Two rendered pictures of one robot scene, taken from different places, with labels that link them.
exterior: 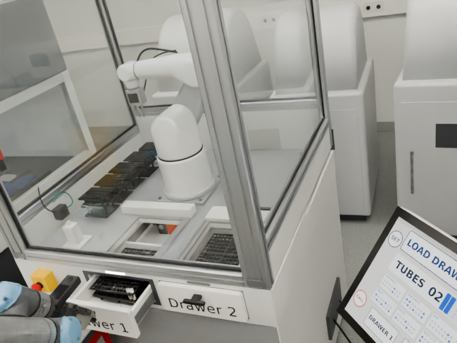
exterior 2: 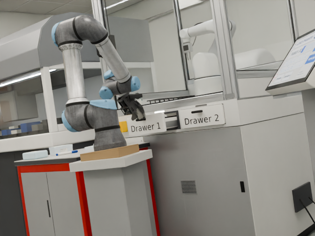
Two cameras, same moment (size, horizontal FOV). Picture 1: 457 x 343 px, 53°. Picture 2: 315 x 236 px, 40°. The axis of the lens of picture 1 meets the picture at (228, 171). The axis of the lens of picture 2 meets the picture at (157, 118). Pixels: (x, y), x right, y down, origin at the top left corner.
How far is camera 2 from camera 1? 1.65 m
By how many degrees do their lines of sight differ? 29
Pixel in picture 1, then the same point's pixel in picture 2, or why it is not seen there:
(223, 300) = (212, 110)
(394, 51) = not seen: outside the picture
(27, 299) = not seen: hidden behind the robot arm
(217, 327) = (208, 136)
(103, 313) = (149, 118)
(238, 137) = (223, 9)
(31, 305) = not seen: hidden behind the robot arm
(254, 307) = (228, 114)
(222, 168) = (216, 27)
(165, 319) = (182, 139)
